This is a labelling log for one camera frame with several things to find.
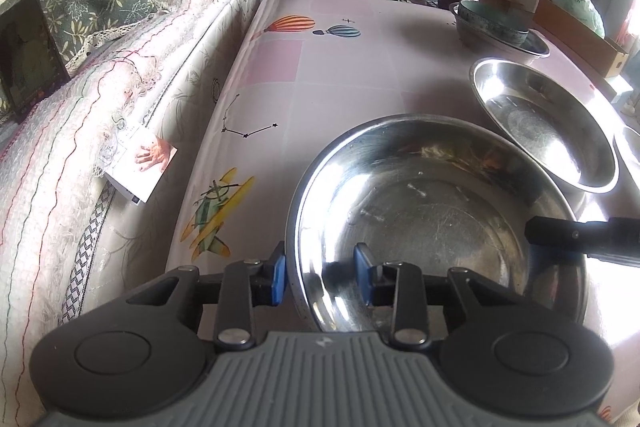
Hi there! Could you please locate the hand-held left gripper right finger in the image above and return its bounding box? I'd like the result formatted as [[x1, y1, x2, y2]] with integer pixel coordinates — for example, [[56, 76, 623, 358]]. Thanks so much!
[[353, 243, 506, 353]]

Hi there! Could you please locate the dark tablet screen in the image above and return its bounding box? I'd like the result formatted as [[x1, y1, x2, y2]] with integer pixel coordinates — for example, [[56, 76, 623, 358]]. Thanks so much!
[[0, 0, 72, 124]]

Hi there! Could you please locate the small steel bowl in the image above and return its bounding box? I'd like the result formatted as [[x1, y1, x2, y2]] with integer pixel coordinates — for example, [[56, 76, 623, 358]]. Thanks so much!
[[450, 2, 531, 52]]

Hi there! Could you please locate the long cardboard box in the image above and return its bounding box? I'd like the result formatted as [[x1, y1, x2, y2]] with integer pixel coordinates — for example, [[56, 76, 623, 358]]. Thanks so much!
[[532, 0, 630, 78]]

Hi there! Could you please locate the pale green plastic bag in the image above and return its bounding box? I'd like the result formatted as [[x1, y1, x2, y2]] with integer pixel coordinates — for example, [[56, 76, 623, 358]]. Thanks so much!
[[550, 0, 606, 40]]

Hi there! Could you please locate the photo card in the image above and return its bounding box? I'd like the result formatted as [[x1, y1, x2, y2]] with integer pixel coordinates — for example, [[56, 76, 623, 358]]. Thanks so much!
[[102, 124, 178, 204]]

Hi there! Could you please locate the pink printed tablecloth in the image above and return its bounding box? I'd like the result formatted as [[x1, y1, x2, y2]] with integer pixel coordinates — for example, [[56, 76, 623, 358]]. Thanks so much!
[[162, 0, 640, 427]]

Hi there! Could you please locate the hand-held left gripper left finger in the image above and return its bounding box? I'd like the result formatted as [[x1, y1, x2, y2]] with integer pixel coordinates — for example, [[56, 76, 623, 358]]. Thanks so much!
[[125, 253, 287, 353]]

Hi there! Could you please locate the large steel basin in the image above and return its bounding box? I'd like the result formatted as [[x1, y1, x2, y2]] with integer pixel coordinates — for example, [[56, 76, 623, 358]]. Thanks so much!
[[469, 58, 620, 194]]

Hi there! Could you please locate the quilted bed mattress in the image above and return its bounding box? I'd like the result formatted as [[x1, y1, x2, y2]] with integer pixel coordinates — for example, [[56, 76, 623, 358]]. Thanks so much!
[[0, 0, 288, 427]]

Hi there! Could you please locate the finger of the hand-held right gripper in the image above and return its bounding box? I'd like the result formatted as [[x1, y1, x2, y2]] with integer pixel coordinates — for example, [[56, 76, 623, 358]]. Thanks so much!
[[525, 216, 640, 268]]

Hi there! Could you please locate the green ceramic bowl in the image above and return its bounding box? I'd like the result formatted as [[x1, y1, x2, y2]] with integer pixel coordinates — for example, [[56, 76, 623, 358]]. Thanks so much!
[[457, 0, 531, 46]]

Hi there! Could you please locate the wide steel bowl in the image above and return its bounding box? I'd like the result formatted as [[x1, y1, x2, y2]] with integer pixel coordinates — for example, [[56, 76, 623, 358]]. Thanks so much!
[[285, 114, 588, 335]]

